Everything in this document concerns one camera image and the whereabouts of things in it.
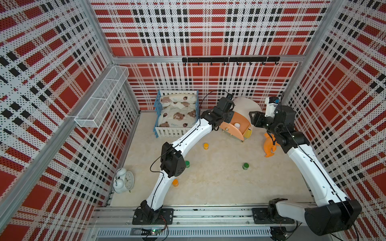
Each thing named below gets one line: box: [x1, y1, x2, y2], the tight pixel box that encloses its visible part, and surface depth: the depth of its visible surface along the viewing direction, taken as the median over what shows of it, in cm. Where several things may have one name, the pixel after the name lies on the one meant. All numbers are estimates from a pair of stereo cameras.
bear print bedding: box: [158, 93, 198, 129], surface depth 109 cm
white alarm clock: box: [112, 167, 135, 194], surface depth 78 cm
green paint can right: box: [242, 162, 250, 171], surface depth 90 cm
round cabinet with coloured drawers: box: [219, 97, 263, 143], surface depth 87 cm
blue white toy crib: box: [153, 89, 201, 139], surface depth 109 cm
